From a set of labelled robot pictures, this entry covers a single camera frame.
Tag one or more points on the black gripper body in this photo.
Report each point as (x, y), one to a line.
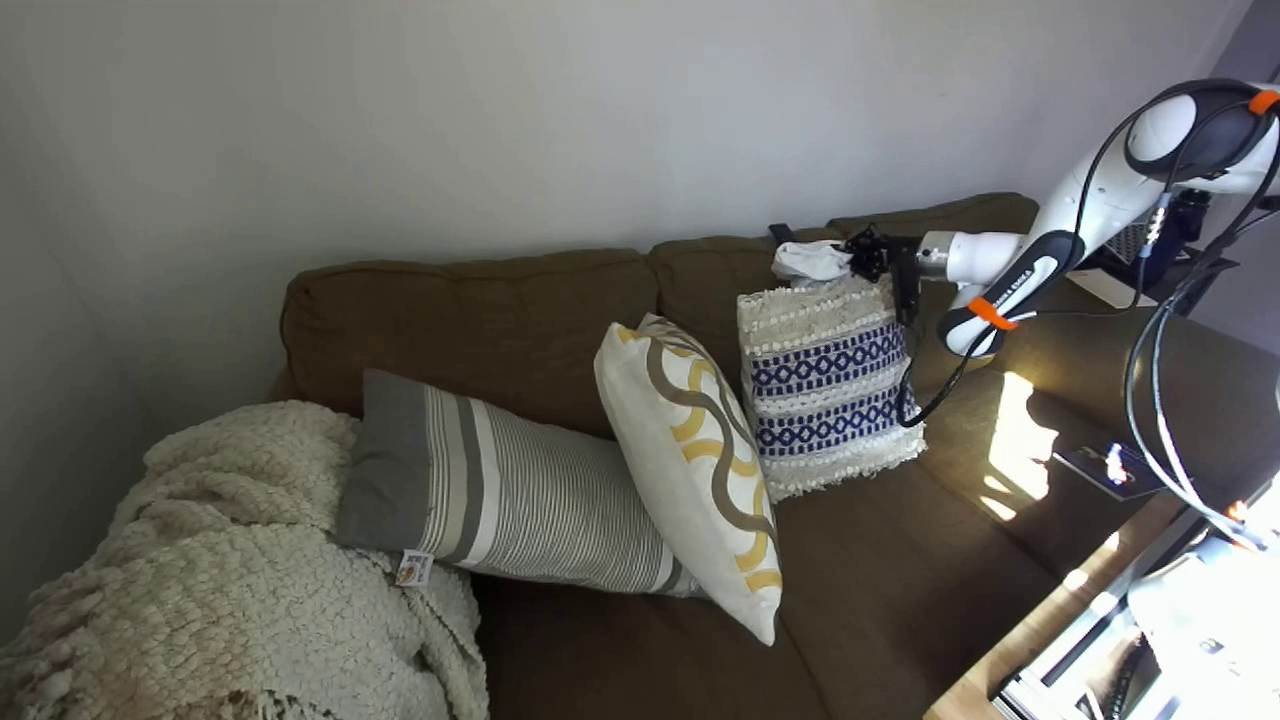
(898, 264)

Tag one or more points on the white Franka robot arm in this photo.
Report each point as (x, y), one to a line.
(1106, 202)

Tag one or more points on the blue white patterned pillow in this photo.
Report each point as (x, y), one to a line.
(824, 386)

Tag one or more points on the yellow grey wave pillow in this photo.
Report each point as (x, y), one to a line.
(694, 495)

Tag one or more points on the grey white striped pillow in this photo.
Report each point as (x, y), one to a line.
(532, 507)

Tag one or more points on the white paper sheet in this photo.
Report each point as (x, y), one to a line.
(1113, 290)

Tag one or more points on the dark smartphone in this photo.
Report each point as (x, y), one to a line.
(1113, 469)

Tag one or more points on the brown fabric sofa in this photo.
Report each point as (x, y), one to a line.
(883, 585)

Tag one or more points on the wooden table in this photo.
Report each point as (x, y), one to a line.
(1025, 655)

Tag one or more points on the cream knit blanket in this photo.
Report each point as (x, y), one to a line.
(225, 585)

